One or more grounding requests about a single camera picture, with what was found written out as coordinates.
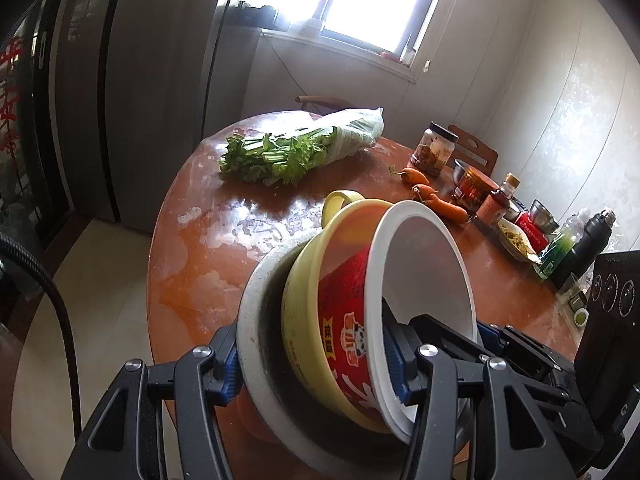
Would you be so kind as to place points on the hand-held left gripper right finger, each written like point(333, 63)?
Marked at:
point(397, 375)

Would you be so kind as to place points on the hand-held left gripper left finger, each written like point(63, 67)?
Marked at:
point(230, 375)

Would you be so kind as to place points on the celery in plastic bag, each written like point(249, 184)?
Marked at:
point(300, 147)

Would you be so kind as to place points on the sauce bottle with orange cap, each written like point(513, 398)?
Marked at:
point(495, 205)

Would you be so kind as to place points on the white ceramic bowl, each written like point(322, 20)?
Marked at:
point(515, 210)

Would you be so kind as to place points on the medium stainless steel bowl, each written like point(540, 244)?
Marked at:
point(461, 170)

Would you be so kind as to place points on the red instant noodle bowl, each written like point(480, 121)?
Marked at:
point(425, 260)

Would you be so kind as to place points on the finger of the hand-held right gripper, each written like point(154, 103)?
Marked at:
point(525, 355)
point(440, 330)

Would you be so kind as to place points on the small stainless steel bowl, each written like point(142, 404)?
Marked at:
point(544, 215)

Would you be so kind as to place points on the clear plastic cup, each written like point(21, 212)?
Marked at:
point(571, 284)

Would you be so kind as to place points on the red tissue box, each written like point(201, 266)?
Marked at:
point(532, 230)

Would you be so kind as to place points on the grey refrigerator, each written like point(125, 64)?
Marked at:
point(125, 85)

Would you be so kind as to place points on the carrot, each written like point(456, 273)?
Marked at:
point(447, 209)
point(412, 176)
point(424, 191)

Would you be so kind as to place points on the white dish with food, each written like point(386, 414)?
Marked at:
point(517, 242)

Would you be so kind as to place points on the large stainless steel bowl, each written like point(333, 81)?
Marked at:
point(260, 340)

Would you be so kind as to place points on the black thermos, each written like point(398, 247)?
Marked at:
point(587, 250)

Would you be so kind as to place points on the wooden chair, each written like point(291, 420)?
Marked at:
point(475, 147)
point(322, 101)

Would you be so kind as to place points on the small metal cup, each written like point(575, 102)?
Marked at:
point(579, 300)

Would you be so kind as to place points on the red sauce jar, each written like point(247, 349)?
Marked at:
point(472, 189)

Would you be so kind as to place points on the window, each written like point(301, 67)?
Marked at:
point(370, 5)

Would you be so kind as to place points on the green fruit in foam net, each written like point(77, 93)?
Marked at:
point(581, 318)

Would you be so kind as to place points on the green plastic bottle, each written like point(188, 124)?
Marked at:
point(557, 250)

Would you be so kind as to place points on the pickle jar with black lid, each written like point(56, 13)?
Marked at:
point(432, 150)

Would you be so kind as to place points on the yellow bowl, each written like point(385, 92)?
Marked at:
point(302, 320)

